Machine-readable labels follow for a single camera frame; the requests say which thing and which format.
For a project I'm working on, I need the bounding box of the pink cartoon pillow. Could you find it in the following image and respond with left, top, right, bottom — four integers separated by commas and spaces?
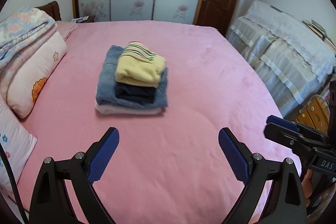
1, 31, 67, 118

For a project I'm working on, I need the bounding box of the right human hand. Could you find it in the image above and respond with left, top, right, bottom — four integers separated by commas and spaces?
300, 168, 326, 209

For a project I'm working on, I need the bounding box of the white flower pillow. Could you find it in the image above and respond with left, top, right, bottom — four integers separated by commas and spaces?
0, 98, 37, 182

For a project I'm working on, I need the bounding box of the dark navy folded garment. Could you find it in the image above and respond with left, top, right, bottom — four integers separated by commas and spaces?
115, 82, 157, 105

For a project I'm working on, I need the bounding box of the black cable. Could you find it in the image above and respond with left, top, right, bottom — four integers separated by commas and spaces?
0, 143, 30, 224

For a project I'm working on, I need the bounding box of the blue denim folded garment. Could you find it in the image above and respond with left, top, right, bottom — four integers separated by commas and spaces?
96, 45, 169, 110

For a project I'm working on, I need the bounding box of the bookshelf with books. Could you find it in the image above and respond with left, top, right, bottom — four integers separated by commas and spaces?
301, 19, 335, 50

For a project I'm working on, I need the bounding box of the dark wooden headboard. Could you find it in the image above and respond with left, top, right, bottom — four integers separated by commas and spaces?
37, 1, 62, 21

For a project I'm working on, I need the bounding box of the yellow striped knit cardigan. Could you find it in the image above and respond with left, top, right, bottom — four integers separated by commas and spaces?
115, 41, 166, 88

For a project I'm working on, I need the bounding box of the floral folded quilt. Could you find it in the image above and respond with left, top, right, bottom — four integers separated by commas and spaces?
1, 6, 56, 70

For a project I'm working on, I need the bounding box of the light pink folded garment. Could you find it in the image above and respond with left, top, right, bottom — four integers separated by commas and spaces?
94, 102, 163, 115

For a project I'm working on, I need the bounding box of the pink bed blanket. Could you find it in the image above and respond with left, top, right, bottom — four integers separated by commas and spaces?
18, 21, 300, 223

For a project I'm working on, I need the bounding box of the wooden drawer cabinet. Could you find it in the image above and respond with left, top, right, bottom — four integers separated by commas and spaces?
293, 94, 330, 134

